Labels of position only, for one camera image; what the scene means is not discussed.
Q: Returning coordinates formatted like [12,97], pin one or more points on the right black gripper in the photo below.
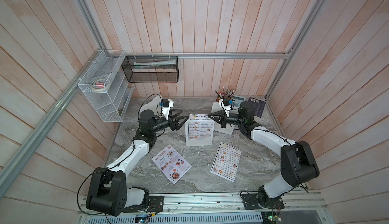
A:
[220,119]

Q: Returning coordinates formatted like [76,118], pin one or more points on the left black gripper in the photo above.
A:
[176,123]

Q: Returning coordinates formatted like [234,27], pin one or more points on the dim sum menu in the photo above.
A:
[226,162]
[199,127]

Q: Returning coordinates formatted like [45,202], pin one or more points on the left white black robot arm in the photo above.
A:
[108,192]

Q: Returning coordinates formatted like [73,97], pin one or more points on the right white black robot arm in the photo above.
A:
[298,164]

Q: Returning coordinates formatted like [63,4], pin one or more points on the left white narrow rack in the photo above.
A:
[154,105]

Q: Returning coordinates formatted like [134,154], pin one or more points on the middle white narrow rack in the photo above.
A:
[192,143]

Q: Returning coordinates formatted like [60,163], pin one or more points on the grey desk calculator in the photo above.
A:
[238,100]

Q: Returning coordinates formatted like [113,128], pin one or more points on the red pen cup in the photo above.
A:
[225,94]

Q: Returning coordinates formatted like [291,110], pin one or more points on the dark purple card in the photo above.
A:
[258,105]

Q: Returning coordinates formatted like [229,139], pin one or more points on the left red white menu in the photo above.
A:
[172,164]

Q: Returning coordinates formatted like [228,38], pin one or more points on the paper inside black basket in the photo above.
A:
[169,64]

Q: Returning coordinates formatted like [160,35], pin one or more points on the tape roll on shelf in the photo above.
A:
[100,85]

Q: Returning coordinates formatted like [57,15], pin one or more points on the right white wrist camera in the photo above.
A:
[226,106]

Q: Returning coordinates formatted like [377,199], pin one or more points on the black mesh wall basket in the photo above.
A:
[150,75]

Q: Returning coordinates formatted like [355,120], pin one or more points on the white wire wall shelf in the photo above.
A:
[110,105]

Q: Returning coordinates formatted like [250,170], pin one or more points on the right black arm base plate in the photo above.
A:
[260,201]

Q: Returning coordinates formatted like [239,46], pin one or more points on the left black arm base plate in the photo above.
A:
[153,204]

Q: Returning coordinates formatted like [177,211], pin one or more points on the aluminium front rail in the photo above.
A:
[223,202]

